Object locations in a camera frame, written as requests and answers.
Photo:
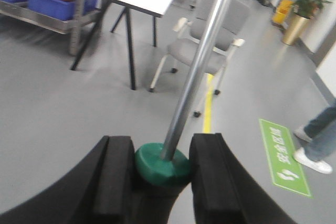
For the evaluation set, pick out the grey office chair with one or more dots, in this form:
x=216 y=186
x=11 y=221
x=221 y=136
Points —
x=207 y=42

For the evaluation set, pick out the gold planter with plant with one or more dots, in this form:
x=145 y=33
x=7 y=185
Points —
x=303 y=12

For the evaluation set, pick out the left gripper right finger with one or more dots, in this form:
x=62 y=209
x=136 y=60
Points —
x=223 y=191

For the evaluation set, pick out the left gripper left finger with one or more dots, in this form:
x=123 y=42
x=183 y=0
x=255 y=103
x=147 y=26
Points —
x=96 y=190

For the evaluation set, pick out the green floor safety sign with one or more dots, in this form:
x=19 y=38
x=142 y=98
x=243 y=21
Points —
x=285 y=172

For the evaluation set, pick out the blue shelf bin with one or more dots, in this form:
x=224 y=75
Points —
x=58 y=9

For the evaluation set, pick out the green-handled screwdriver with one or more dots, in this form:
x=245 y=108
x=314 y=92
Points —
x=163 y=170

